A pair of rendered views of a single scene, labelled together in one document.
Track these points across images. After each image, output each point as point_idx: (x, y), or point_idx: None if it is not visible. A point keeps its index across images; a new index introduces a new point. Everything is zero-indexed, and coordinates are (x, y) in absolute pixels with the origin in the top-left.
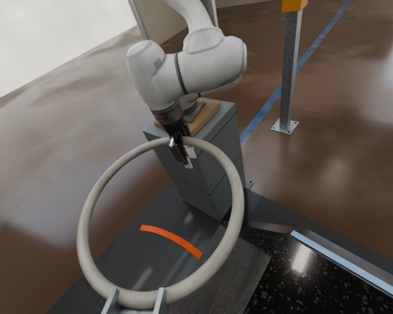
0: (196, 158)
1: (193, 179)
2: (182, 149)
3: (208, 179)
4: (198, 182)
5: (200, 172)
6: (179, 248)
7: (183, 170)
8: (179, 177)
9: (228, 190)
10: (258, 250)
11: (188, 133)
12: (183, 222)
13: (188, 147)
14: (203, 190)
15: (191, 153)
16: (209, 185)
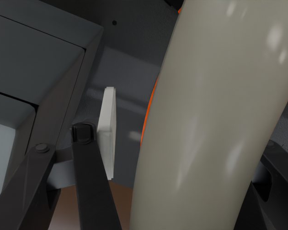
0: (34, 102)
1: (64, 101)
2: (258, 201)
3: (59, 55)
4: (70, 84)
5: (60, 81)
6: None
7: (49, 138)
8: (55, 140)
9: (40, 14)
10: None
11: (28, 213)
12: (120, 102)
13: (112, 155)
14: (78, 70)
15: (114, 117)
16: (68, 51)
